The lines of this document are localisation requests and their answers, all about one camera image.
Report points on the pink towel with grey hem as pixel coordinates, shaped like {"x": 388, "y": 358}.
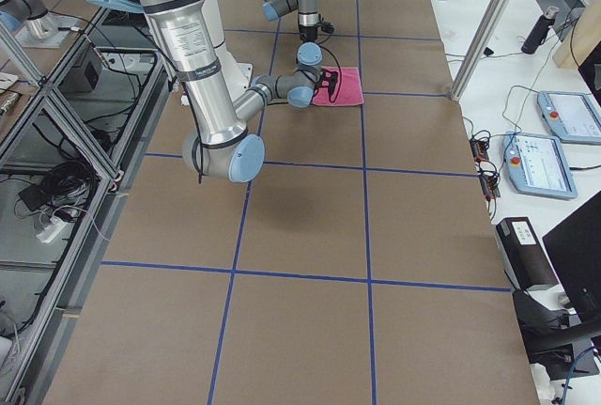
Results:
{"x": 350, "y": 90}

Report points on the aluminium frame structure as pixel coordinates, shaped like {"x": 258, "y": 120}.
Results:
{"x": 70, "y": 147}

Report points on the white power strip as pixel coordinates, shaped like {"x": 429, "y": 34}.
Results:
{"x": 52, "y": 230}

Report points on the black water bottle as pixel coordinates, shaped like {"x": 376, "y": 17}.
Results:
{"x": 539, "y": 32}

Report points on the black monitor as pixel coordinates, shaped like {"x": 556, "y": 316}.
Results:
{"x": 573, "y": 247}

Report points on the black box with label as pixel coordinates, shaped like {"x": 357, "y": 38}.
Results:
{"x": 524, "y": 259}

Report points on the aluminium frame post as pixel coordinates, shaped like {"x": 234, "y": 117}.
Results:
{"x": 480, "y": 40}

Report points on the teach pendant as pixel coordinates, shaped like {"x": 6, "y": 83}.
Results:
{"x": 536, "y": 165}
{"x": 571, "y": 116}

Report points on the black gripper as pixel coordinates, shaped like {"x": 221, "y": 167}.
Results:
{"x": 308, "y": 33}
{"x": 317, "y": 90}

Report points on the near teach pendant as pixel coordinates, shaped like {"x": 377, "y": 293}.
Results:
{"x": 536, "y": 165}

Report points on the far teach pendant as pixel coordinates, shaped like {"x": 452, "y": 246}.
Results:
{"x": 571, "y": 116}

